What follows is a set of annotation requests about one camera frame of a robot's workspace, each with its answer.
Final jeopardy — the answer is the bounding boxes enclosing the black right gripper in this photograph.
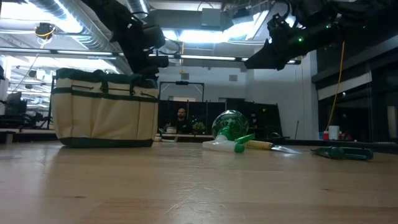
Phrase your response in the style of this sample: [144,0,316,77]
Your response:
[243,12,307,71]

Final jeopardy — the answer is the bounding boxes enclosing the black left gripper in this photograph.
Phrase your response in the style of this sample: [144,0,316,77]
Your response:
[132,51,170,80]

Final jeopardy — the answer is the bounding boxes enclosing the green spray bottle white nozzle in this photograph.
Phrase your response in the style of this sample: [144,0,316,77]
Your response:
[201,109,256,154]

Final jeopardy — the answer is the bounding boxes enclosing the wooden handled metal trowel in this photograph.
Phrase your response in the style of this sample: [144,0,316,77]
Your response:
[245,139,304,155]

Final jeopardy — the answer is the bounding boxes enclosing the green handled pruning shears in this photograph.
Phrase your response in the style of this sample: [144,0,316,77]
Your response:
[310,146,374,161]

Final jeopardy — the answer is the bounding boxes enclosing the beige green gardening bag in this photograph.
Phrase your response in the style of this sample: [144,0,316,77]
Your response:
[50,67,160,149]

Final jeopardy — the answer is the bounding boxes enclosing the person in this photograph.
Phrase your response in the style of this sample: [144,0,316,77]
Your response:
[172,108,193,135]

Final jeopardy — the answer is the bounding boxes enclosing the grey ceiling junction box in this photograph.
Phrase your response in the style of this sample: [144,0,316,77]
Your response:
[201,8,222,27]

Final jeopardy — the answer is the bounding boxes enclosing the small potted plant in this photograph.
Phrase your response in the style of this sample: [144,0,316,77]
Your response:
[192,121,206,135]

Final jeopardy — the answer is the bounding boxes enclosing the white cup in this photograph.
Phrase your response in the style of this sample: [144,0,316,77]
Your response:
[328,125,340,141]

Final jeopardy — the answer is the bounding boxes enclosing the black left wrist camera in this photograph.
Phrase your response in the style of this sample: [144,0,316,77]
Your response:
[142,24,167,50]

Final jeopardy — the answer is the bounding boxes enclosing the black stand frame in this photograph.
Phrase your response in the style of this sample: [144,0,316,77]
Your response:
[158,81,205,102]

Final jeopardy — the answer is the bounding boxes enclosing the yellow hanging cable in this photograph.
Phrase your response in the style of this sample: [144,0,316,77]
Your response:
[325,41,346,131]

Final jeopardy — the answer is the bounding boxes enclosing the yellow ceiling cord reel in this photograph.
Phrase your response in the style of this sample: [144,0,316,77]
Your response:
[34,22,57,40]

